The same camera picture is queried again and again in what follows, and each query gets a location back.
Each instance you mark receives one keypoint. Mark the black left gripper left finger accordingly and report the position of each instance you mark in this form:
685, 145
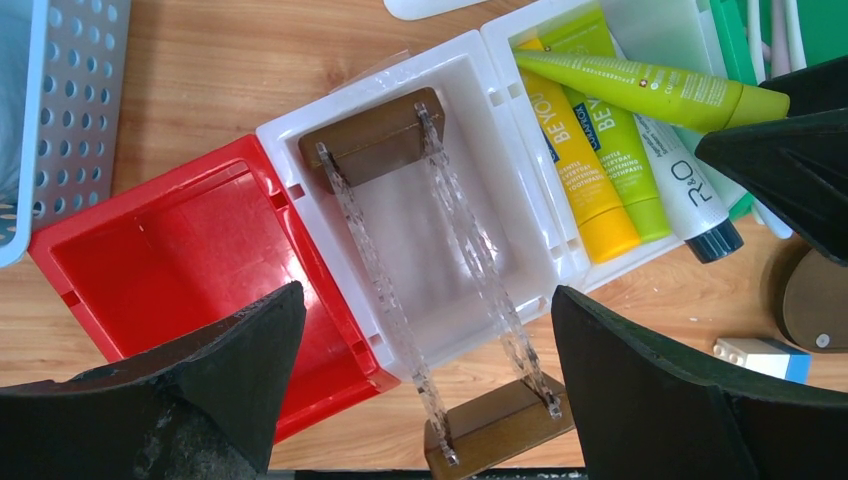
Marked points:
202, 406

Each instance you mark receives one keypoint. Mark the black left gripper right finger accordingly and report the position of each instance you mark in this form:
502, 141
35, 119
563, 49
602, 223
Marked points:
649, 407

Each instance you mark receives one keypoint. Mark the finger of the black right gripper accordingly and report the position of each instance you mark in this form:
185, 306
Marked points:
797, 166

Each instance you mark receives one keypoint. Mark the yellow toothpaste tube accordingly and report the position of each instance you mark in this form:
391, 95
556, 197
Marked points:
605, 229

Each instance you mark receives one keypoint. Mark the white toothbrush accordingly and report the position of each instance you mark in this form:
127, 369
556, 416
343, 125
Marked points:
755, 43

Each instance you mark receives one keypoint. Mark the white toothpaste tube black cap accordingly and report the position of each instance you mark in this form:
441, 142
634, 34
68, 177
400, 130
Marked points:
694, 209

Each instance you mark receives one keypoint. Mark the pink toothbrush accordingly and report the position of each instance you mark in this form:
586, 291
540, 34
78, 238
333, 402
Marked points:
780, 55

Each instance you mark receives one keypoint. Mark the dark wooden oval tray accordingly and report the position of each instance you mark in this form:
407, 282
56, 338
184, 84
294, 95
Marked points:
811, 303

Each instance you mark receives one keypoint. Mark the brown wooden block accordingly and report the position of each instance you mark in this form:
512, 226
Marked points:
374, 142
495, 427

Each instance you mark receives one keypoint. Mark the white blue toy brick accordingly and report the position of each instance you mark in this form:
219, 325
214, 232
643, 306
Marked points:
766, 356

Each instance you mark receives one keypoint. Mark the green plastic bin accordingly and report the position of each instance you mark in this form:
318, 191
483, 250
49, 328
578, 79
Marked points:
806, 33

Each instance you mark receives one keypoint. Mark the red plastic bin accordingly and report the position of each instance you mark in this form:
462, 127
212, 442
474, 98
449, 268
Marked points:
195, 245

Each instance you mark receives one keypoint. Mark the clear acrylic rack strips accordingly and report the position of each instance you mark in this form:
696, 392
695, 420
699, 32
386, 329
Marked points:
452, 203

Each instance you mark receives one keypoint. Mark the white plastic bin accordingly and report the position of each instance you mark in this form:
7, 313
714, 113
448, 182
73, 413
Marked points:
495, 147

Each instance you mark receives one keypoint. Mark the light blue perforated basket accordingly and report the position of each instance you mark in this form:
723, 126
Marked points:
62, 66

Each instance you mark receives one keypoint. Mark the green white chessboard mat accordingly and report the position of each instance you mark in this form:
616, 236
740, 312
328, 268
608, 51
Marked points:
412, 10

